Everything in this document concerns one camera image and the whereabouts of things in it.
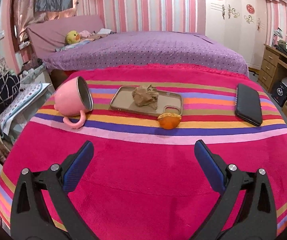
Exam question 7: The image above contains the black box under desk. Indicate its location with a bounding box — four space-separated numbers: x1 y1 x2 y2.
272 82 287 107

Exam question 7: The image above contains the black leather wallet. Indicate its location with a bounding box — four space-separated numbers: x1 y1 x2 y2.
235 83 263 127

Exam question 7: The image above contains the wooden desk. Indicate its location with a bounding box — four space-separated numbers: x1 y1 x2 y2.
258 45 287 118

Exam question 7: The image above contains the desk lamp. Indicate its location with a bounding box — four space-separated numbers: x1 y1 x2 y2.
271 28 283 47

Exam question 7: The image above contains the striped pink red blanket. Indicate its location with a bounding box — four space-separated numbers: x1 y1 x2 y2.
0 64 287 239

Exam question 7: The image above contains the pink mug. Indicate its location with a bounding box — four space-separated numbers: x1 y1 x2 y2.
54 76 94 129

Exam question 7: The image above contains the orange peel half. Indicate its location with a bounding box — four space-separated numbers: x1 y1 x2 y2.
158 113 181 130

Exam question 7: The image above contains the black patterned bag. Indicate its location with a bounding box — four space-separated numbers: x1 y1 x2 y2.
0 72 20 115

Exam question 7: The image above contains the white wardrobe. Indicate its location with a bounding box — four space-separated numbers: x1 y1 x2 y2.
205 0 267 70

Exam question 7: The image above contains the brown phone case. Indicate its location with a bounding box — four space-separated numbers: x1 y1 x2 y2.
110 86 183 117

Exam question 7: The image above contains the crumpled brown paper on case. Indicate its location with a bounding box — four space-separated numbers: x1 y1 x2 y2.
132 85 159 110

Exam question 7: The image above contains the purple dotted bedspread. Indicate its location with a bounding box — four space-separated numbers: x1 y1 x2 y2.
42 31 248 75

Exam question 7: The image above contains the pink headboard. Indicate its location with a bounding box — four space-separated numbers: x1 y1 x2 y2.
26 15 104 59

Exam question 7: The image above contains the yellow duck plush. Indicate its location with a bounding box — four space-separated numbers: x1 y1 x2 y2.
65 30 80 44

